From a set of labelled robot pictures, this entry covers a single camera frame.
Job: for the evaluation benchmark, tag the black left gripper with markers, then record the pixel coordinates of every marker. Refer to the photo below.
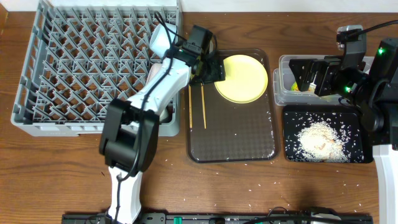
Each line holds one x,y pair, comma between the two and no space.
210,69

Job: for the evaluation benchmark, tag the grey plastic dish rack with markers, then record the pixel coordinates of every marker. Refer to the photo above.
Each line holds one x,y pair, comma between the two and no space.
82,55

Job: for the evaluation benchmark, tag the yellow green wrapper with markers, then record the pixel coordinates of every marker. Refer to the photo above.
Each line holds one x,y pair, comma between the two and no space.
311,88

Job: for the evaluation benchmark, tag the dark brown serving tray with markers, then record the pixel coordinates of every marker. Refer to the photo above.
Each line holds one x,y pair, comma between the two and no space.
234,132

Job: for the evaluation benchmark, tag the wooden chopstick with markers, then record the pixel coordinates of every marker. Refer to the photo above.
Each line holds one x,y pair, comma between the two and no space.
203,105
190,106

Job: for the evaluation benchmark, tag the black waste tray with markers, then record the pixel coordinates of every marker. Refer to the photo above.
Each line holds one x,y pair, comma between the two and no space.
297,117

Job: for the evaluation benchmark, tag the light blue bowl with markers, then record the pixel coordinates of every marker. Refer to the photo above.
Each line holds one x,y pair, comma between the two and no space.
159,42

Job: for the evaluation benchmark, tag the pile of rice waste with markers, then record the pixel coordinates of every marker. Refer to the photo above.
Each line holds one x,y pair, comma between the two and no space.
321,143

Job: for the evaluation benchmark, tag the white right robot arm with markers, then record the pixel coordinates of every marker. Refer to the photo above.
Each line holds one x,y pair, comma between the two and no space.
374,94

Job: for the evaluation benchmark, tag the white shallow bowl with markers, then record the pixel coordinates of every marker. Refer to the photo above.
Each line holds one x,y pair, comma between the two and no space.
153,72

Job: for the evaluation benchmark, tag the yellow round plate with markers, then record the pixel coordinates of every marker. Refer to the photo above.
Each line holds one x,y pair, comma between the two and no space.
246,79

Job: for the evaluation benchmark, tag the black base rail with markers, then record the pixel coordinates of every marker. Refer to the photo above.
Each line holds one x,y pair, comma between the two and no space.
275,215

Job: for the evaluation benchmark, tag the white plastic cup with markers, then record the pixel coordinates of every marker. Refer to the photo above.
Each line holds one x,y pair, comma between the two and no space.
164,116

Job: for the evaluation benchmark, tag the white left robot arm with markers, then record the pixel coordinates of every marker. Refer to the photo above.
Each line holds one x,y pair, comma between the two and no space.
131,129

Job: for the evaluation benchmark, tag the clear plastic waste bin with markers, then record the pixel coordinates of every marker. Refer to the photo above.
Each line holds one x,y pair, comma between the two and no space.
283,79

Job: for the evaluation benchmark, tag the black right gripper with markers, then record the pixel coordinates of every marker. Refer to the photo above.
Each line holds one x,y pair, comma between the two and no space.
329,67

